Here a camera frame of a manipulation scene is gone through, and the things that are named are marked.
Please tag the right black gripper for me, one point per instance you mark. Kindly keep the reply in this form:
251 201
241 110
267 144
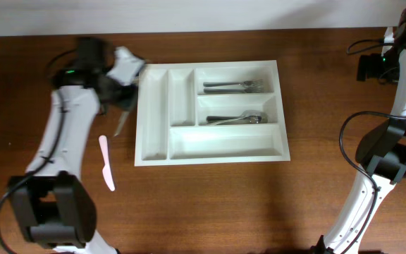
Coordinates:
371 69

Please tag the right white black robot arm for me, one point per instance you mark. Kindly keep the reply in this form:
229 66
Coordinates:
380 159

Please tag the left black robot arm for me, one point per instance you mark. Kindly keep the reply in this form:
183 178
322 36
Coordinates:
50 204

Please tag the dark metal knife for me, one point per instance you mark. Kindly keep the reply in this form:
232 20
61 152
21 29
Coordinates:
121 122

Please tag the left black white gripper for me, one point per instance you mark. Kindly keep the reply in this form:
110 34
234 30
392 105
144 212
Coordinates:
130 101

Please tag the large metal spoon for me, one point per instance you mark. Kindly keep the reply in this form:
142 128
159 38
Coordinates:
231 118
234 119

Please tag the white plastic cutlery tray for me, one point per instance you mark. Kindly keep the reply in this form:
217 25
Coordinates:
177 123

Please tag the metal fork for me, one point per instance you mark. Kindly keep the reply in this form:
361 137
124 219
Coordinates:
246 83
234 91

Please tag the pink handled utensil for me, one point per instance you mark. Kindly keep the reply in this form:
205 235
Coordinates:
106 171

